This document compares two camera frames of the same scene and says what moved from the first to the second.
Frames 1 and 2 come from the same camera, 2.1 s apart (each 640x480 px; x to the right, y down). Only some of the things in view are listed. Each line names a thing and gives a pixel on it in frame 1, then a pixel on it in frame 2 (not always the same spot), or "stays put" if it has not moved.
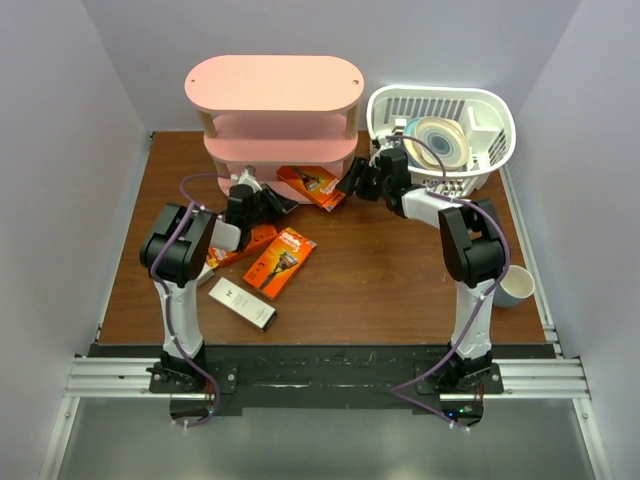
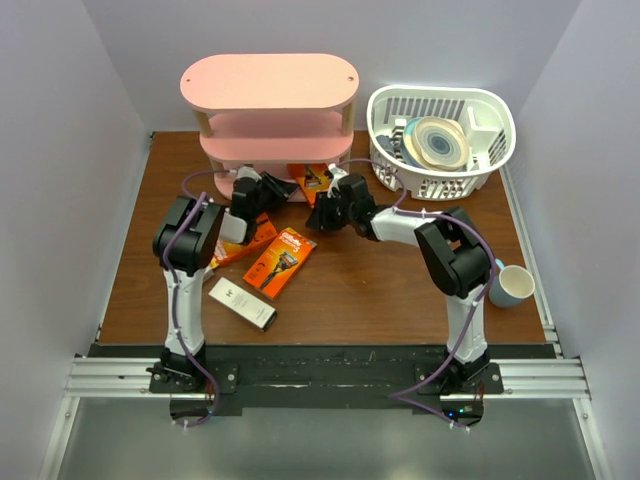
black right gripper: [350, 180] -> [320, 218]
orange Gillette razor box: [279, 263] stays put
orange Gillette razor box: [314, 182] stays put
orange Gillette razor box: [259, 235] stays put
